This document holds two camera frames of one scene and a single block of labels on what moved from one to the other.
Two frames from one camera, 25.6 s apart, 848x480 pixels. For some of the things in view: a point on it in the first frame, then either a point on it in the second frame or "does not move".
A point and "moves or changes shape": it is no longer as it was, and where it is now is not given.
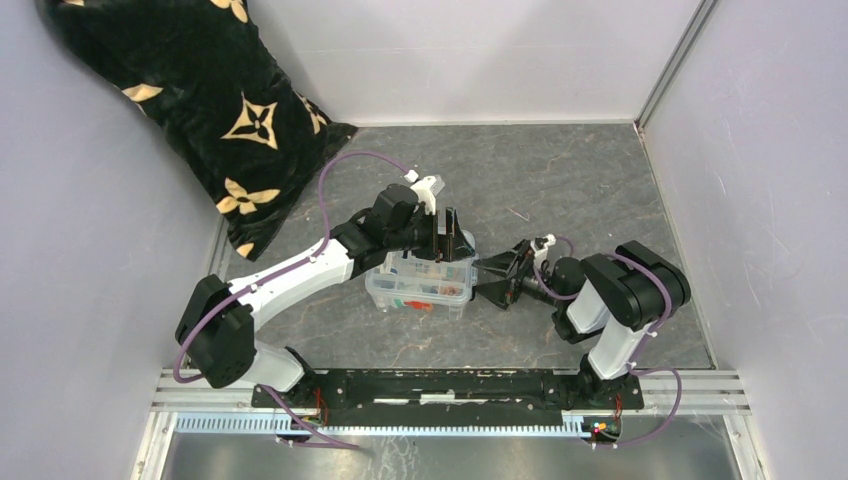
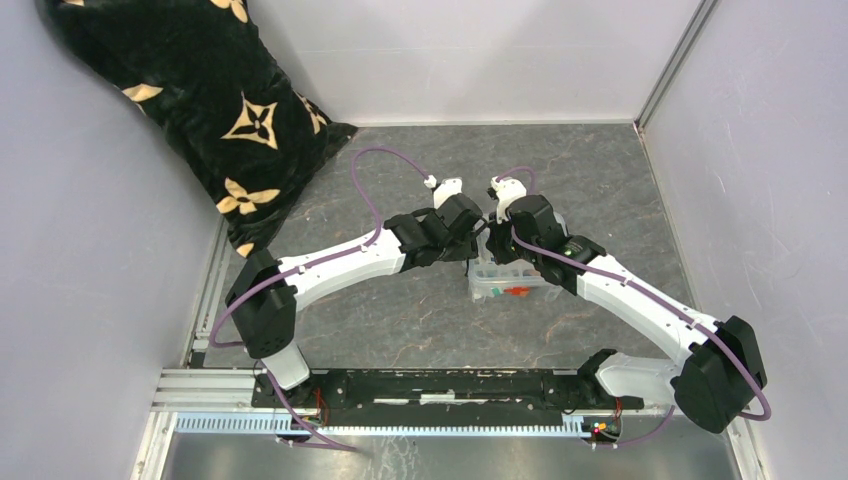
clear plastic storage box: [414, 285] moves or changes shape
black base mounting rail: [450, 398] does not move
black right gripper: [501, 292] to [495, 242]
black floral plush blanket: [200, 71] does not move
